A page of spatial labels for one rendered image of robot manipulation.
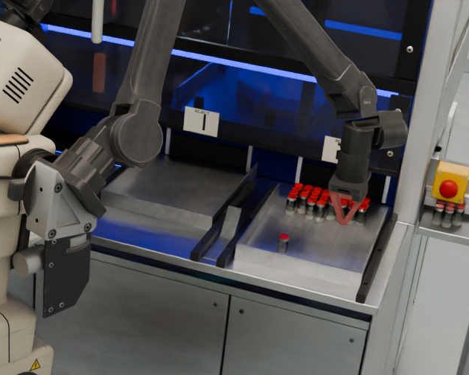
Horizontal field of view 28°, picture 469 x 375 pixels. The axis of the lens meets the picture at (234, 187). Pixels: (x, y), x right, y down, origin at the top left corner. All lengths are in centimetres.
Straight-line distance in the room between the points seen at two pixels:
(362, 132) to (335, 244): 39
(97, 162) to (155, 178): 79
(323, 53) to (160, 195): 64
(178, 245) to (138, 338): 65
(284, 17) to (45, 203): 53
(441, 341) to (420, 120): 151
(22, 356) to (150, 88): 54
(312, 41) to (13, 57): 52
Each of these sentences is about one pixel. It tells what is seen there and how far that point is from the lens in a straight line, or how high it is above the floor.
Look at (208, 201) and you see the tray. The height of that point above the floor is 88.
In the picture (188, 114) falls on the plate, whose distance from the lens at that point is 221.
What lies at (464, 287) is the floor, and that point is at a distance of 385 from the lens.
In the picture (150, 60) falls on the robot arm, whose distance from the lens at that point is 149.
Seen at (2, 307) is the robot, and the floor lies 90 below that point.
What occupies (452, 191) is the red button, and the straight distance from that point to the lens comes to 209.
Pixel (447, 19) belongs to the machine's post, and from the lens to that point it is 202.
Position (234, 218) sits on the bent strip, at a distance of 198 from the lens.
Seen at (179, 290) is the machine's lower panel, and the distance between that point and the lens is 242.
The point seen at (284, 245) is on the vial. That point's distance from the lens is 191.
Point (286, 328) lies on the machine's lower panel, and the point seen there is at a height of 52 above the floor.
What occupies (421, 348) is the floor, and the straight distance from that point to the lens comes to 339.
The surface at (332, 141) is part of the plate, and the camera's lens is 213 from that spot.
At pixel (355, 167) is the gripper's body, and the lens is 172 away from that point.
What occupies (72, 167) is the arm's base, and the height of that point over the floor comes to 122.
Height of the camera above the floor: 179
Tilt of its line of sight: 24 degrees down
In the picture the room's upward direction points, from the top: 7 degrees clockwise
